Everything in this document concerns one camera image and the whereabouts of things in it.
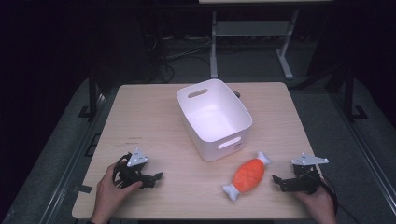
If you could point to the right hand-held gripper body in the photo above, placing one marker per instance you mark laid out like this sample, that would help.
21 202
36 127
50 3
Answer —
305 179

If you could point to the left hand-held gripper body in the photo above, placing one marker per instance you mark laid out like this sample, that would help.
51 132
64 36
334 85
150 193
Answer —
132 172

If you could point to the orange meat bone plush toy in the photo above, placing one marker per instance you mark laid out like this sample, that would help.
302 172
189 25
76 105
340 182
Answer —
248 176

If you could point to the white plastic basket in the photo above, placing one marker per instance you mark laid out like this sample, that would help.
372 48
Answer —
214 121

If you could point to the person's right hand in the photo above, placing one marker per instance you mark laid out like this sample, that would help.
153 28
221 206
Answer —
317 203

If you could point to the person's left hand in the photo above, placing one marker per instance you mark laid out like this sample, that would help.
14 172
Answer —
107 194

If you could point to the black tape strip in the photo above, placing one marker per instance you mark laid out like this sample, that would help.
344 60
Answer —
83 188

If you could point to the black metal stand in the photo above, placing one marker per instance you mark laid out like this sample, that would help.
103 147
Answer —
92 93
349 93

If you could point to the small dark round object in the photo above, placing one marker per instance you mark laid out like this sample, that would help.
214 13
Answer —
237 94

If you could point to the white metal table frame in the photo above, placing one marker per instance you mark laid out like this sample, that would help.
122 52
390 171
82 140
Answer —
249 29

